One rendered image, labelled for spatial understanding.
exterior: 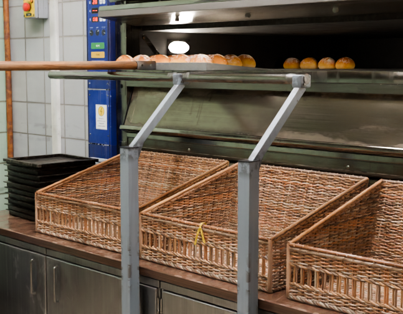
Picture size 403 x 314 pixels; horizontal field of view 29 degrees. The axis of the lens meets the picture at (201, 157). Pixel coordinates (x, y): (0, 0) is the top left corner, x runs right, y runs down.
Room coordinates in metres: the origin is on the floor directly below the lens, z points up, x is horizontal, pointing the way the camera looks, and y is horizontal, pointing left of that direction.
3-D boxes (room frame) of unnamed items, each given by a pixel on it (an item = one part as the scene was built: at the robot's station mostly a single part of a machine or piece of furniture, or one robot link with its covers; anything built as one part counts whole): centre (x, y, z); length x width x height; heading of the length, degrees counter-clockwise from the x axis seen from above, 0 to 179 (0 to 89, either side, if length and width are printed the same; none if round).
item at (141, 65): (2.89, 0.21, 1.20); 0.09 x 0.04 x 0.03; 136
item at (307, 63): (3.79, -0.52, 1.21); 0.10 x 0.07 x 0.05; 50
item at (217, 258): (2.43, -0.16, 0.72); 0.56 x 0.49 x 0.28; 45
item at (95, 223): (2.84, 0.26, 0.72); 0.56 x 0.49 x 0.28; 46
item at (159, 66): (3.05, 0.05, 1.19); 0.55 x 0.36 x 0.03; 46
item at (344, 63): (3.65, -0.67, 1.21); 0.10 x 0.07 x 0.06; 46
